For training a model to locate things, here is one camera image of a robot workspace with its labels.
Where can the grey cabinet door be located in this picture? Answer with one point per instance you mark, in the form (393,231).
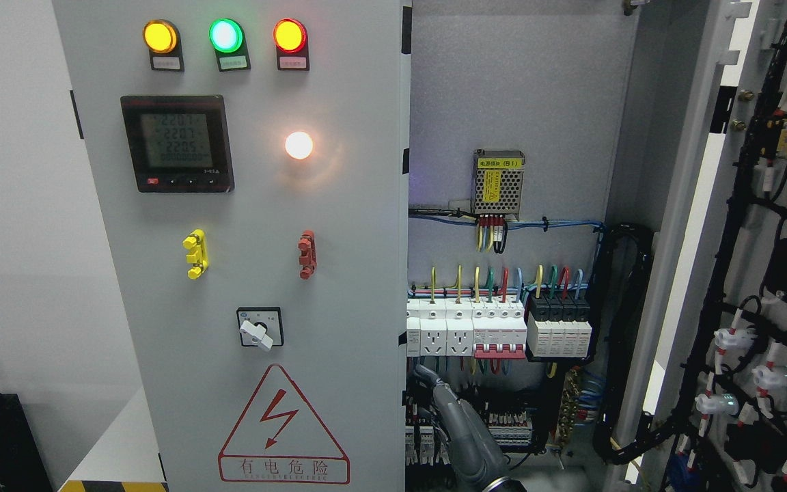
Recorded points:
(701,391)
(349,89)

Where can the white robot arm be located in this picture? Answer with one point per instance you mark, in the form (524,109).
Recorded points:
(506,486)

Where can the white socket and breaker row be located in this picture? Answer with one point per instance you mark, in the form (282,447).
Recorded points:
(449,327)

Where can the metal mesh power supply module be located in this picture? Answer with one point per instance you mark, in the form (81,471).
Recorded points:
(498,179)

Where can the white glowing indicator lamp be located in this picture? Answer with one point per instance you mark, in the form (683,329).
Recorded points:
(299,145)

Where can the black white surge protector block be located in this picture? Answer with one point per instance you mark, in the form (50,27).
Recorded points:
(558,329)

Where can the relay and terminal row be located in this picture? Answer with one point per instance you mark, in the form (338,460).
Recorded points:
(509,423)

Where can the red electric hazard warning sticker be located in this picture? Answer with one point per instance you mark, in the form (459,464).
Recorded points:
(280,438)

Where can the red indicator lamp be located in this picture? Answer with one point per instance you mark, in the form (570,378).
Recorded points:
(290,35)

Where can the black digital power meter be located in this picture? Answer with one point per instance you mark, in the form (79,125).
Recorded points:
(178,144)

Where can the brass terminal bar right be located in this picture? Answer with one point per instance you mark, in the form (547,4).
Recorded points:
(569,407)

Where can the green indicator lamp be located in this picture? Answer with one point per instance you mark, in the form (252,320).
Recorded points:
(226,35)

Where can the yellow indicator lamp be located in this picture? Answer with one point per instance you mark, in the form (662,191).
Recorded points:
(160,36)

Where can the red terminal post block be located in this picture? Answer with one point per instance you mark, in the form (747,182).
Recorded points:
(307,254)

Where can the white rotary selector switch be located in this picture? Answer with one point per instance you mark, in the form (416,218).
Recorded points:
(260,327)

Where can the yellow terminal post block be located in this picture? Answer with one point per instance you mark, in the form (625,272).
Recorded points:
(197,254)

